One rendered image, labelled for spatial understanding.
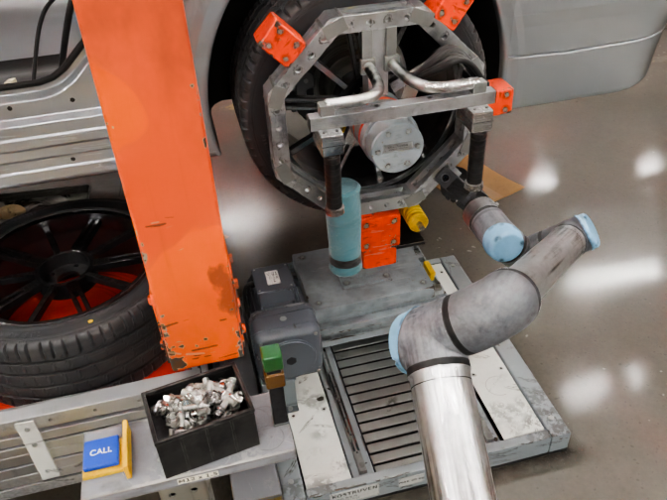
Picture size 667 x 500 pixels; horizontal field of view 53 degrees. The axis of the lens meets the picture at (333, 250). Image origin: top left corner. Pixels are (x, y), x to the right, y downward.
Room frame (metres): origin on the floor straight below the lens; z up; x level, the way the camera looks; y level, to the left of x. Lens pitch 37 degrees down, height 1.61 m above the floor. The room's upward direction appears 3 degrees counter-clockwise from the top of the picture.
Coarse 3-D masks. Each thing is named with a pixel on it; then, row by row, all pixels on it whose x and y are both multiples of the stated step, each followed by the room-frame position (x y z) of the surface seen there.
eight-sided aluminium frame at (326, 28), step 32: (416, 0) 1.58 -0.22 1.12; (320, 32) 1.49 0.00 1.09; (352, 32) 1.50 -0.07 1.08; (448, 32) 1.55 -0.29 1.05; (480, 64) 1.57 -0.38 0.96; (288, 160) 1.47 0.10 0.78; (448, 160) 1.56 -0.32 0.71; (320, 192) 1.48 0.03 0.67; (384, 192) 1.56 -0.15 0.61; (416, 192) 1.54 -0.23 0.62
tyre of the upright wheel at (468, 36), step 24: (264, 0) 1.72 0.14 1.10; (288, 0) 1.62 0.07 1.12; (312, 0) 1.57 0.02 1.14; (336, 0) 1.58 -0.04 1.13; (360, 0) 1.60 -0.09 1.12; (384, 0) 1.61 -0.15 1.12; (288, 24) 1.56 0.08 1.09; (312, 24) 1.57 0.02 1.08; (240, 48) 1.68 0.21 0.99; (480, 48) 1.67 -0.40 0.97; (240, 72) 1.59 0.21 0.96; (264, 72) 1.54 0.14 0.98; (240, 96) 1.56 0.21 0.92; (240, 120) 1.54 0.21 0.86; (264, 120) 1.54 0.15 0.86; (264, 144) 1.54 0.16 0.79; (264, 168) 1.54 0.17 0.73; (288, 192) 1.55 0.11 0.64
